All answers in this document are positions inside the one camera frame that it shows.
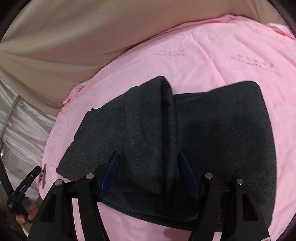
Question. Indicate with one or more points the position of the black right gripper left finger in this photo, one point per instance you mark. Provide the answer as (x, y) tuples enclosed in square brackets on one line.
[(70, 210)]

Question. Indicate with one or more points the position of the beige curtain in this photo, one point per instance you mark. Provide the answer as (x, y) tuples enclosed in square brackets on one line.
[(52, 46)]

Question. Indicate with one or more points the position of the person's left hand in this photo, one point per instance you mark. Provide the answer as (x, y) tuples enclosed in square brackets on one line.
[(25, 220)]

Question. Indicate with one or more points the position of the pink bed sheet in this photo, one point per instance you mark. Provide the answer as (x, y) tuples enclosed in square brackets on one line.
[(198, 57)]

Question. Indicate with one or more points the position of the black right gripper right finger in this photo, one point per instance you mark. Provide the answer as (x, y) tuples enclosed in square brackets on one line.
[(222, 196)]

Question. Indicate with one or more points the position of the dark grey pants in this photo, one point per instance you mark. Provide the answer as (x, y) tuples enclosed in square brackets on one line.
[(226, 130)]

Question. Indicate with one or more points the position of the white satin curtain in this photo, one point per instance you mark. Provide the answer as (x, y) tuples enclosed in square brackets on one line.
[(24, 133)]

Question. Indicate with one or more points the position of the black smartphone with brown case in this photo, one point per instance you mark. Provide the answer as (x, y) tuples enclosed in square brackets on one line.
[(44, 173)]

